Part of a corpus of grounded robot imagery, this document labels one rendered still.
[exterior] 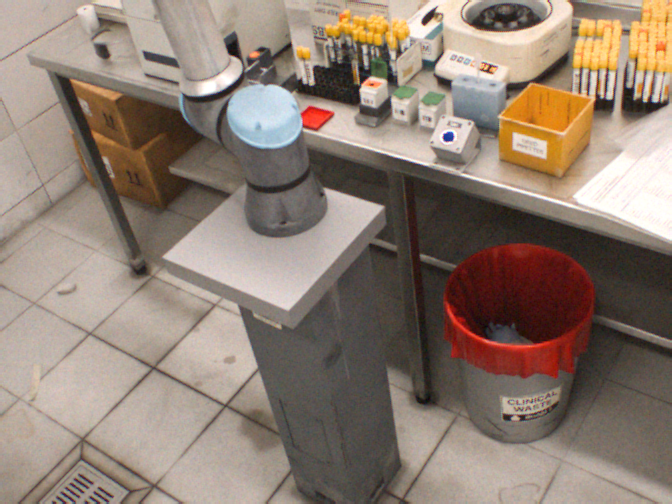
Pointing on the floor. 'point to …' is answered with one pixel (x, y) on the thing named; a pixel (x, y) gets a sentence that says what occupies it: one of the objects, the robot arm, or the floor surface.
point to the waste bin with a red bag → (545, 422)
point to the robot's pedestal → (332, 391)
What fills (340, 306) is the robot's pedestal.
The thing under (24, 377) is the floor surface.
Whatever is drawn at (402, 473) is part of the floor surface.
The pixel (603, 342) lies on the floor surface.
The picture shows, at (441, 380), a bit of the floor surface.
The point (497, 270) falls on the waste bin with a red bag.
